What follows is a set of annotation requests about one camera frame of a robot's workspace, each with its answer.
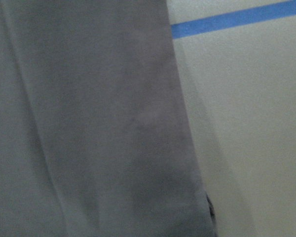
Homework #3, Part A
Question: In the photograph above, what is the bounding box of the dark brown t-shirt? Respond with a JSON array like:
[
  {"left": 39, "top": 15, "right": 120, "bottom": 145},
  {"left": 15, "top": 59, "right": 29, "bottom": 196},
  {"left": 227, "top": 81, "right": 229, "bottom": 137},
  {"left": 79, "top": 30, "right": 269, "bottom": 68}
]
[{"left": 0, "top": 0, "right": 216, "bottom": 237}]

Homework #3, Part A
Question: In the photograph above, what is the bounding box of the blue tape line crosswise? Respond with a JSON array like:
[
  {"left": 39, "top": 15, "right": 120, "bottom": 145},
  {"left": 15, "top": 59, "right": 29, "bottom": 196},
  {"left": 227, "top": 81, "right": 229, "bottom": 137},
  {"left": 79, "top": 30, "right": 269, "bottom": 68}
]
[{"left": 171, "top": 0, "right": 296, "bottom": 40}]

